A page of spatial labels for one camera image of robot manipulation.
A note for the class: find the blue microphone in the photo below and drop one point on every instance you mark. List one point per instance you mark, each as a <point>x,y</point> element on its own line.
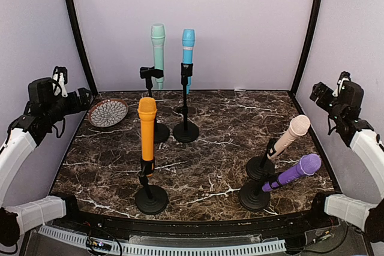
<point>188,41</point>

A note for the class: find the flower pattern ceramic plate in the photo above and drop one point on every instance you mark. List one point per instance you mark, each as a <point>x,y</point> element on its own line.
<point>108,112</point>

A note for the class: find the mint green microphone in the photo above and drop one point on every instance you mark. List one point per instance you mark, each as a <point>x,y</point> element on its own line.
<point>158,37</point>

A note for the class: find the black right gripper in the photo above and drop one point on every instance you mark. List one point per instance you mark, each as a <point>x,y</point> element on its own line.
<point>317,92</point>

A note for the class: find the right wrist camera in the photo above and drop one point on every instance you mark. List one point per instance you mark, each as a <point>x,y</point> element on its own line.
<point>344,77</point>

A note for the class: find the black frame post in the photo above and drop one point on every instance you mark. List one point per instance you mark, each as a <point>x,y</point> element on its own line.
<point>314,13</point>
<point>77,35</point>

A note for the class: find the black stand of blue microphone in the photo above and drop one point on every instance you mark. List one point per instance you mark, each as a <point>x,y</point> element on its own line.
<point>186,131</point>

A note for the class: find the black stand of mint microphone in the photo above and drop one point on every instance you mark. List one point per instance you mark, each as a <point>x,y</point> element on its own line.
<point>147,107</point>

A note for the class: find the purple microphone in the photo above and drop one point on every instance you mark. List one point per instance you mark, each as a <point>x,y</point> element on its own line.
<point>306,166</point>

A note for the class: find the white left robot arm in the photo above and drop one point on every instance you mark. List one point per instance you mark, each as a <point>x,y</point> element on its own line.
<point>48,104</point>

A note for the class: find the black stand of purple microphone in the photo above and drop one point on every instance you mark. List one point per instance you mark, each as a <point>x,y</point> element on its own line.
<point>255,195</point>

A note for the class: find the black stand of beige microphone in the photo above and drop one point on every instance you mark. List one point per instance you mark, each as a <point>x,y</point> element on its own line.
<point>257,166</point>

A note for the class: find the orange microphone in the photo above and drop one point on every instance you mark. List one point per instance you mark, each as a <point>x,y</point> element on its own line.
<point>147,145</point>

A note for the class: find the black front rail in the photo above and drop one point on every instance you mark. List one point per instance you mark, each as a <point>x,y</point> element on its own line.
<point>122,228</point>

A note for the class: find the black stand of orange microphone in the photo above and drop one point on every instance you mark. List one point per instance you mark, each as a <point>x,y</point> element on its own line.
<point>150,199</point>

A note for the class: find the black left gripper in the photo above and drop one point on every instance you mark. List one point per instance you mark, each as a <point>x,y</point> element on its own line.
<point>84,102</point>

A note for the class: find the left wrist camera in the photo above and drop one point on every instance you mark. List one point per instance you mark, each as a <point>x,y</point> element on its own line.
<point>60,77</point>

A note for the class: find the beige microphone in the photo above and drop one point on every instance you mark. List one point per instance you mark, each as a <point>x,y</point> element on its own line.
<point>298,127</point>

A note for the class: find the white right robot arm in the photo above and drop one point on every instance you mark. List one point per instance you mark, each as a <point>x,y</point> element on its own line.
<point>343,106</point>

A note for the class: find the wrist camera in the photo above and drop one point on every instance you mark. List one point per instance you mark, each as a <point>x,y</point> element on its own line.
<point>60,77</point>
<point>344,77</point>

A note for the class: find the left black frame post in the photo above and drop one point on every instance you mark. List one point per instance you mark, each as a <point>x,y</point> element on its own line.
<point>77,35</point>

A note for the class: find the right black frame post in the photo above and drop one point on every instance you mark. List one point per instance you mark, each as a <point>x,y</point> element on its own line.
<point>314,13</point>

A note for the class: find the white slotted cable duct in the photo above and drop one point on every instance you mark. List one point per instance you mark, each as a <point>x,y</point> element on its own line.
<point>168,247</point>

